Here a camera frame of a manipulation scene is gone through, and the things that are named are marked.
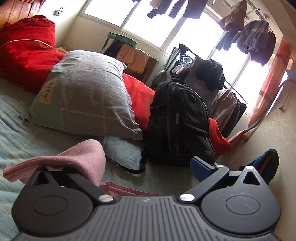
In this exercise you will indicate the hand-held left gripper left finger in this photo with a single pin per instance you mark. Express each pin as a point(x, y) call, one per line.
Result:
point(78, 180)

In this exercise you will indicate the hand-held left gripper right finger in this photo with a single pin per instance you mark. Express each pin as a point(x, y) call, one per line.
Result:
point(201, 168)

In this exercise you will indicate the pink and white sweater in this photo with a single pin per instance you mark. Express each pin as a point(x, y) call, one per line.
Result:
point(78, 155)

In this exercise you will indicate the metal clothes rack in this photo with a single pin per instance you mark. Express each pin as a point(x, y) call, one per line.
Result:
point(233, 88)

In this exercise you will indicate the black backpack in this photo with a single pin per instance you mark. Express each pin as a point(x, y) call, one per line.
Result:
point(180, 125)

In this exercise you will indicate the light green folded cloth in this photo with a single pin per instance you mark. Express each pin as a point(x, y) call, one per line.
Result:
point(122, 153)

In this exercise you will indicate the dark blue clothing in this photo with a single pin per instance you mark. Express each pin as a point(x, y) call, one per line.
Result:
point(263, 164)

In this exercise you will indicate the green checked bed blanket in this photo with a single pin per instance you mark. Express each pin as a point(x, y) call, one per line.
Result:
point(13, 129)

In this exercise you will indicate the grey green checked pillow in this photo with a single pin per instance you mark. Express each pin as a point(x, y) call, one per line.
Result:
point(87, 97)

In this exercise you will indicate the black garment on rack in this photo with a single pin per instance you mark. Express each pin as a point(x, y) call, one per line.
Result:
point(210, 74)

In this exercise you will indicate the red cloth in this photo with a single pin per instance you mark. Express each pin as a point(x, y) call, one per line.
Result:
point(138, 97)

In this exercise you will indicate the orange patterned curtain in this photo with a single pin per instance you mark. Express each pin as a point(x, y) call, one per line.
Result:
point(266, 92)

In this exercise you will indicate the wooden cabinet with green tray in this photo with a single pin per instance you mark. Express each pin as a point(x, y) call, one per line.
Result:
point(136, 60)

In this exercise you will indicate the plaid hanging jacket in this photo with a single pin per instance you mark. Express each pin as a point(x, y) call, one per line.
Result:
point(256, 41)

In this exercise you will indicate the red folded quilt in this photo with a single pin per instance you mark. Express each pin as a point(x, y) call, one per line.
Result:
point(25, 51)

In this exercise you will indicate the green stool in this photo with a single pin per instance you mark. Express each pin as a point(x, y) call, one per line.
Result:
point(121, 38)

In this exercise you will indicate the brown hanging jacket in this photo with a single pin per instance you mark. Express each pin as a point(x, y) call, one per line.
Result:
point(233, 20)

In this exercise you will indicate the window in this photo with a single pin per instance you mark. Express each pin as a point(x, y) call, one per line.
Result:
point(148, 25)

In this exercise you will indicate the dark hanging garment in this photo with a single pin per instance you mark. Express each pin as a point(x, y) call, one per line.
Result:
point(157, 8)
point(177, 8)
point(195, 9)

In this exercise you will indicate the wooden bed headboard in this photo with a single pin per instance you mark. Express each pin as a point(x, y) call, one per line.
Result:
point(16, 9)

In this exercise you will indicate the small wall fixture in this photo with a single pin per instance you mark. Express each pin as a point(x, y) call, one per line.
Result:
point(58, 11)

